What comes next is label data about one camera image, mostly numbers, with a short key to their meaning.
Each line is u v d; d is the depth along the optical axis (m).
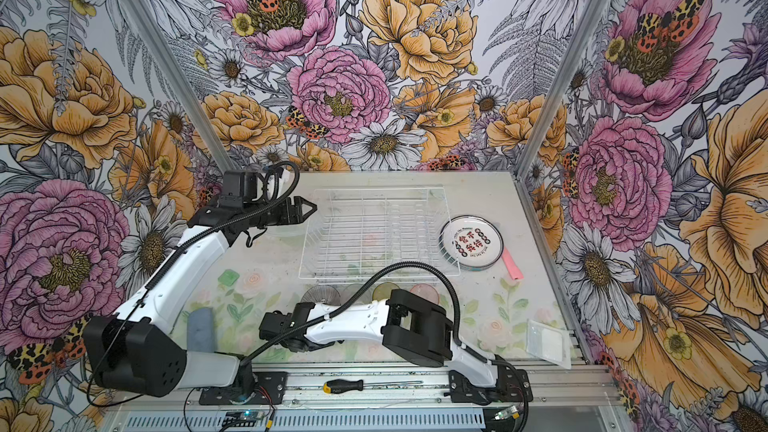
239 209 0.61
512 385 0.71
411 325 0.54
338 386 0.73
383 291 0.50
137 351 0.40
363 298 0.51
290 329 0.58
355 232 1.04
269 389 0.74
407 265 0.49
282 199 0.59
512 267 0.96
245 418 0.70
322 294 0.87
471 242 0.99
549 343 0.82
